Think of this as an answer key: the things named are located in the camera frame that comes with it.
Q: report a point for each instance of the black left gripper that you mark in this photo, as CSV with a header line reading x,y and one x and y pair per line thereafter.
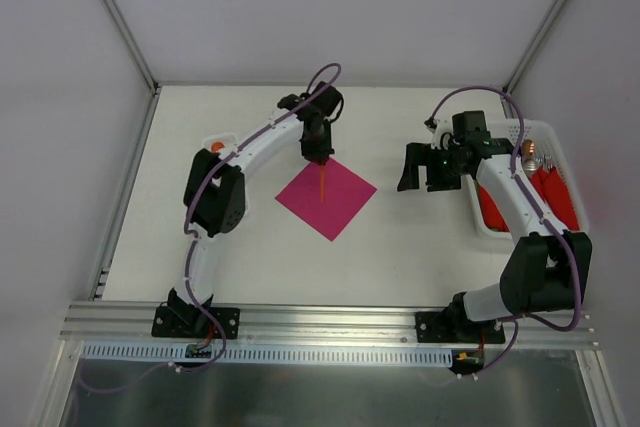
x,y
316,150

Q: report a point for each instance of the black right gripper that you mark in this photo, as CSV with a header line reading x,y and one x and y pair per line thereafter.
x,y
435,167

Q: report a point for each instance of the pink paper napkin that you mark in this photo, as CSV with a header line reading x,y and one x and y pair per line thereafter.
x,y
346,193

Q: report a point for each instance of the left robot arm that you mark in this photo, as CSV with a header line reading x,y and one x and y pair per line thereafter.
x,y
216,201

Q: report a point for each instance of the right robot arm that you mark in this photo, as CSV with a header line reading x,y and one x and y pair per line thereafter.
x,y
545,276

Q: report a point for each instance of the small white plastic basket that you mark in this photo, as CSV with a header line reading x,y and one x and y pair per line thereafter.
x,y
228,138

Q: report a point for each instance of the silver spoon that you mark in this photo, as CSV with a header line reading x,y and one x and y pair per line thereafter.
x,y
530,165

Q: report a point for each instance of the copper spoon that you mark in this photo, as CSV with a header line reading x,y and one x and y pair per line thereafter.
x,y
527,149

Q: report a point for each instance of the large white plastic basket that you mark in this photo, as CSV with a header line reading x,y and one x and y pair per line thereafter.
x,y
549,154

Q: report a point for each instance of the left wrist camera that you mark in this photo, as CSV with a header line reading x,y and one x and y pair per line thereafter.
x,y
330,103

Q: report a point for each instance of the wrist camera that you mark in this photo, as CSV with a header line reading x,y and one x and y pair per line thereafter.
x,y
330,103
469,127

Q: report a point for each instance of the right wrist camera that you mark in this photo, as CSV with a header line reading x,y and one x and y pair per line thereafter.
x,y
469,127

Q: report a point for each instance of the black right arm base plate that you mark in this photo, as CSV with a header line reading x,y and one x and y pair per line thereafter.
x,y
438,327

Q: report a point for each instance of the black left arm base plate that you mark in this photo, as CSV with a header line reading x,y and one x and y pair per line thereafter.
x,y
188,322

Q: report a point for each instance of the white slotted cable duct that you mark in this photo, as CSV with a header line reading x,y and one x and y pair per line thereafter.
x,y
272,354

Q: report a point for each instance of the aluminium frame rail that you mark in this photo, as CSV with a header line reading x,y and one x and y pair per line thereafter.
x,y
302,325

